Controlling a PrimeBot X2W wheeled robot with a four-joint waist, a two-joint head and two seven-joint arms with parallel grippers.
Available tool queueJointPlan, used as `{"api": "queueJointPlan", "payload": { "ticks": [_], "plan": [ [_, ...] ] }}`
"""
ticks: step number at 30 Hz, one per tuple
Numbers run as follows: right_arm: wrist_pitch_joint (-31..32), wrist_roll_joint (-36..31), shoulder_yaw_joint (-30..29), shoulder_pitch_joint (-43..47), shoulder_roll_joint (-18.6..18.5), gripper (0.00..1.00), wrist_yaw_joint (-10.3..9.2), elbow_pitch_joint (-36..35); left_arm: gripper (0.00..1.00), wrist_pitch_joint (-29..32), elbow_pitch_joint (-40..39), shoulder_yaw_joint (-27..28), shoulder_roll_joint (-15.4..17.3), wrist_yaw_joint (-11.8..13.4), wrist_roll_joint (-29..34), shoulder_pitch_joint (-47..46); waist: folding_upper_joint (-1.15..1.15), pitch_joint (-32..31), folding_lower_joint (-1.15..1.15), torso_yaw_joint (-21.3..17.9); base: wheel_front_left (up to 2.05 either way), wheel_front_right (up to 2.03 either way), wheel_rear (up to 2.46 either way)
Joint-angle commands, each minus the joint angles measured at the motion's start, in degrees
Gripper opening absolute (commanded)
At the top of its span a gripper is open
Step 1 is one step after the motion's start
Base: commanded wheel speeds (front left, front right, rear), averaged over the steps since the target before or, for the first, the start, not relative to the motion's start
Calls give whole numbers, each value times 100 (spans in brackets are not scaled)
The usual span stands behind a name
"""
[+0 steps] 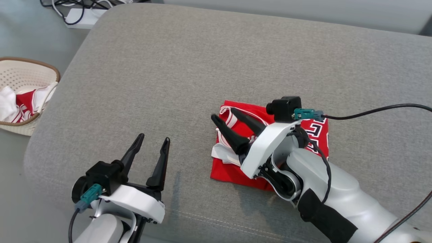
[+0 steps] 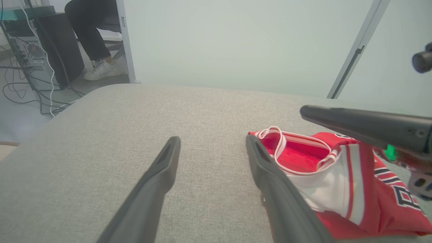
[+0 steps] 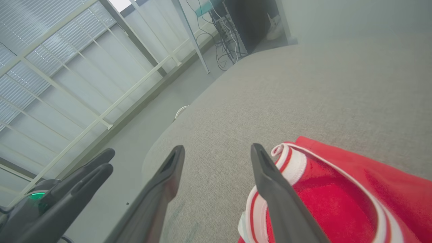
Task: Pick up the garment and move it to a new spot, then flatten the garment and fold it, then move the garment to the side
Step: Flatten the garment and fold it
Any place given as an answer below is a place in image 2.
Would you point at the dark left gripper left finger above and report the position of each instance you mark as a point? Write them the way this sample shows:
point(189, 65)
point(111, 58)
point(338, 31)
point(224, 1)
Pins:
point(148, 202)

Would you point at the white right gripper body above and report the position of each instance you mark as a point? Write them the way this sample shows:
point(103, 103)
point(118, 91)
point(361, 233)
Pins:
point(422, 175)

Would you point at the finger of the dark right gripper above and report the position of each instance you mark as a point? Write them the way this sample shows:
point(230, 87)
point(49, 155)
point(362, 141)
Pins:
point(371, 126)

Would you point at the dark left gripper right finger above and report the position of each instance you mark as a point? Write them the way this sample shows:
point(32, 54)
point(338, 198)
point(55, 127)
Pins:
point(287, 216)

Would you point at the red Bulls 23 jersey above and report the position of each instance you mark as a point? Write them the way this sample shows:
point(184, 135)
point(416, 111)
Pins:
point(337, 189)

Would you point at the grey metal diagonal bar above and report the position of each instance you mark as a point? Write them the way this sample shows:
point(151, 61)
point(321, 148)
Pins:
point(357, 50)

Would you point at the white sneaker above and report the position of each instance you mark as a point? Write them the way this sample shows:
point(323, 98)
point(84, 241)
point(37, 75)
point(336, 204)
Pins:
point(103, 71)

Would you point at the grey computer tower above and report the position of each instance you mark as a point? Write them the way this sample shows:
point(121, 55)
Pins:
point(35, 64)

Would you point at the person leg in black trousers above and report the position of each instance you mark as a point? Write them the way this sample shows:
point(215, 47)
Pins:
point(89, 30)

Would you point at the green box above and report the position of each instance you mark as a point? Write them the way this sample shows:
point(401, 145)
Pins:
point(30, 12)

